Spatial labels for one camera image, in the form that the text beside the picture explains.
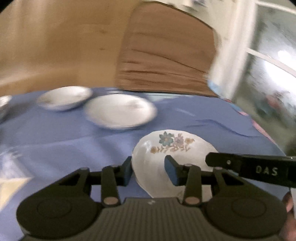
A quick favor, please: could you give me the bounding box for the person's right hand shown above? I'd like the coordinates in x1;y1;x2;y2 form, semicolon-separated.
280;192;296;241

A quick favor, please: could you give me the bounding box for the colourful floral white plate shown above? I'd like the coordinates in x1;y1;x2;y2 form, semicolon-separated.
132;130;217;200

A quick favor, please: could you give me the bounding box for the frosted glass door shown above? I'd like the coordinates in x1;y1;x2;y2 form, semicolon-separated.
208;1;295;156

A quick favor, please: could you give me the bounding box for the red floral bowl middle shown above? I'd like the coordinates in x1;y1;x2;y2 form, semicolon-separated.
0;95;12;121

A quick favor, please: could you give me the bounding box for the grey floral plate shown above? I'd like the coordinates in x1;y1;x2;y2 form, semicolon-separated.
83;94;158;130
36;86;93;111

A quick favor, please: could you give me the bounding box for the brown seat cushion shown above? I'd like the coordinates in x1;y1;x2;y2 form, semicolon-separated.
115;1;216;97

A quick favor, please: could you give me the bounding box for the large cardboard sheet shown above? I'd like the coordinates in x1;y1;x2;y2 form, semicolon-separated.
1;1;138;95

